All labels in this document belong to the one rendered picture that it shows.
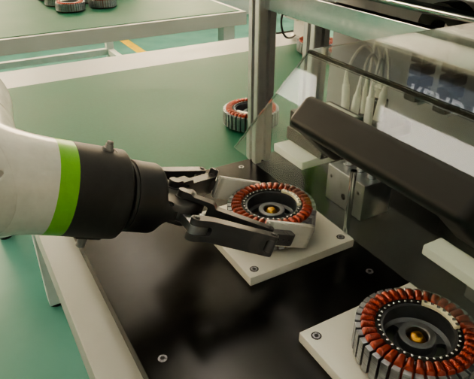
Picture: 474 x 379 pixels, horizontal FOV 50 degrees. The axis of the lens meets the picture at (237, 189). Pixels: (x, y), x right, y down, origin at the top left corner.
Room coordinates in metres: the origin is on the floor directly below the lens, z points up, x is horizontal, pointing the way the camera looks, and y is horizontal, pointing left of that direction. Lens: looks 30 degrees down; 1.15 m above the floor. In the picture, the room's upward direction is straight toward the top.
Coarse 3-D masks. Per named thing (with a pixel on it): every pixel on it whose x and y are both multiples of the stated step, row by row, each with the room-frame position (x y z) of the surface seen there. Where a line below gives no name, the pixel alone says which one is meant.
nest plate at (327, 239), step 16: (224, 208) 0.58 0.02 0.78; (320, 224) 0.54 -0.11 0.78; (320, 240) 0.51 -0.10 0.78; (336, 240) 0.51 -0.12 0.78; (352, 240) 0.51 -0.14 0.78; (240, 256) 0.48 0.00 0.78; (256, 256) 0.48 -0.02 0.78; (272, 256) 0.48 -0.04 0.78; (288, 256) 0.48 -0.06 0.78; (304, 256) 0.48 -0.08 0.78; (320, 256) 0.49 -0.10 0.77; (240, 272) 0.46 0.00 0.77; (256, 272) 0.45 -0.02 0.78; (272, 272) 0.45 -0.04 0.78
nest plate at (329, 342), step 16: (416, 288) 0.42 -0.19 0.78; (336, 320) 0.37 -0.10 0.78; (352, 320) 0.37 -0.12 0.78; (304, 336) 0.35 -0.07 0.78; (320, 336) 0.35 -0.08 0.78; (336, 336) 0.35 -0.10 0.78; (320, 352) 0.33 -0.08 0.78; (336, 352) 0.33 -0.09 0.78; (352, 352) 0.33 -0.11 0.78; (336, 368) 0.31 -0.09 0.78; (352, 368) 0.31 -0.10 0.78
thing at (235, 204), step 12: (240, 192) 0.56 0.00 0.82; (252, 192) 0.57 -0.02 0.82; (264, 192) 0.57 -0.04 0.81; (276, 192) 0.57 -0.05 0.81; (288, 192) 0.56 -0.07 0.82; (228, 204) 0.54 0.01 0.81; (240, 204) 0.54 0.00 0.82; (252, 204) 0.56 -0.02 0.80; (264, 204) 0.55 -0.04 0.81; (276, 204) 0.55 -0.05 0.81; (288, 204) 0.56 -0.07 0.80; (300, 204) 0.54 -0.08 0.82; (252, 216) 0.51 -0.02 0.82; (264, 216) 0.53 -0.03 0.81; (276, 216) 0.52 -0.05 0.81; (288, 216) 0.51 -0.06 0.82; (300, 216) 0.51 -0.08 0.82; (312, 216) 0.51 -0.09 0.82
